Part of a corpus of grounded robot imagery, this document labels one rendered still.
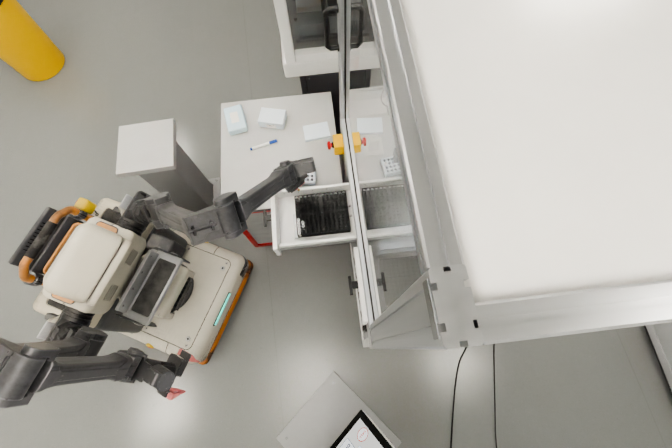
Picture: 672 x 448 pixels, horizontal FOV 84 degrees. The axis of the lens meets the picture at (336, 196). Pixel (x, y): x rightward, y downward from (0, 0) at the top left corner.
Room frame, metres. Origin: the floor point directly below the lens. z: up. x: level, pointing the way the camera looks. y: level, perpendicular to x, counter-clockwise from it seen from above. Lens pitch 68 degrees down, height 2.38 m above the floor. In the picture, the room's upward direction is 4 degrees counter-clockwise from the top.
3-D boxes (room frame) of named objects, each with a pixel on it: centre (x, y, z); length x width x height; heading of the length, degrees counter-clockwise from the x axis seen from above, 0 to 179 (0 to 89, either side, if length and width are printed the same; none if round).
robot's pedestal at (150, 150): (1.00, 0.94, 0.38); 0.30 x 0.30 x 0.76; 6
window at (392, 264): (0.50, -0.09, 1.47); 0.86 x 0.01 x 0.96; 3
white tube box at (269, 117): (1.10, 0.30, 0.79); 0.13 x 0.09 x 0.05; 78
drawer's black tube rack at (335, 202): (0.54, 0.06, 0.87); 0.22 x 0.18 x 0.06; 93
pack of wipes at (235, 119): (1.10, 0.48, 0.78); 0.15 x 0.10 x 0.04; 14
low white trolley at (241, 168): (0.94, 0.27, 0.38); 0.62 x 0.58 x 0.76; 3
